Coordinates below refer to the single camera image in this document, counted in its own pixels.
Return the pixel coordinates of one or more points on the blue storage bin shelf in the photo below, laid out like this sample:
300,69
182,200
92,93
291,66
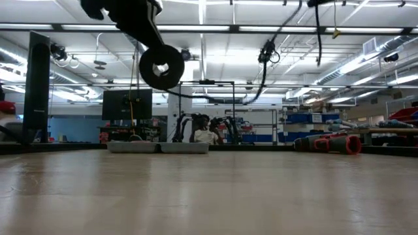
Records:
307,118

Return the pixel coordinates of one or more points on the black background rig frame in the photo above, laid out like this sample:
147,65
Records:
207,82

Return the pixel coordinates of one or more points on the grey plastic tool case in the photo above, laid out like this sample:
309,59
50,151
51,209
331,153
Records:
156,147

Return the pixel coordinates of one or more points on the yellow hanging tag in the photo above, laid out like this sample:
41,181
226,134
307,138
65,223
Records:
336,33

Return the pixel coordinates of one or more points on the black ceiling camera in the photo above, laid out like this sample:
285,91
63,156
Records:
391,57

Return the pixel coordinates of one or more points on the black monitor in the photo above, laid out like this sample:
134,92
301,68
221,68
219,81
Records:
127,104

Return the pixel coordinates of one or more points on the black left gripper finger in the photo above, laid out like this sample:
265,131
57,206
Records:
151,36

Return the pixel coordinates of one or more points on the black background robot arm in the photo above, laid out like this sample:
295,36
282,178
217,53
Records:
179,130
230,127

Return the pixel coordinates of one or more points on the tall black column stand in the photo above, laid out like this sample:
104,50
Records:
36,98

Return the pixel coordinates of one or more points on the person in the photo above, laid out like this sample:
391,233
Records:
204,135

